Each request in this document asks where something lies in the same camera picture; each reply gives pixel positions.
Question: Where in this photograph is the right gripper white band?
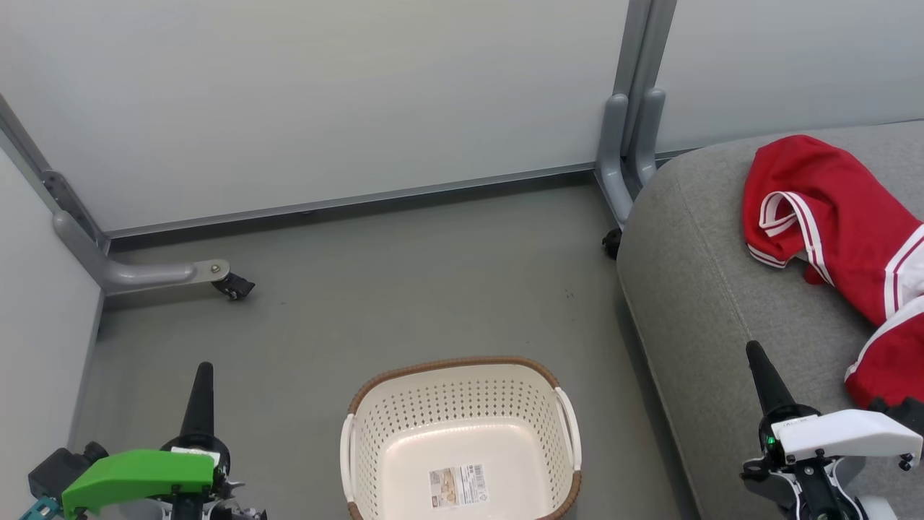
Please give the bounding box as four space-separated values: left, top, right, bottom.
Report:
742 342 923 520

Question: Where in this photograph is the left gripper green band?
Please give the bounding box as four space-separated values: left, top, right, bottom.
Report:
61 362 268 520

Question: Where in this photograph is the red garment with white stripes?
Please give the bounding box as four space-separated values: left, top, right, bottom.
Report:
742 134 924 411

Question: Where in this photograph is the cream perforated laundry basket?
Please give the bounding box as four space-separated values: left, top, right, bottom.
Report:
339 355 583 520

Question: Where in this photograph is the grey fabric sofa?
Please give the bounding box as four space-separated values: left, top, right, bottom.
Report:
617 119 924 520

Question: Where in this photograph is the long grey partition foot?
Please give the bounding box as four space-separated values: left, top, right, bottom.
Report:
52 209 232 297

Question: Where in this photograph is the paper label sticker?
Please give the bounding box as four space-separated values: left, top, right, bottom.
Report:
428 464 490 508

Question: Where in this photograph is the grey partition bottom rail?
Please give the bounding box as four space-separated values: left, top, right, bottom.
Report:
107 162 601 251

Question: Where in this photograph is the grey partition post with bracket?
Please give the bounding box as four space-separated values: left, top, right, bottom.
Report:
0 94 110 255

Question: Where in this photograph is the grey partition frame post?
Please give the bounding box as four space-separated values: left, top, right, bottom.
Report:
614 0 679 98

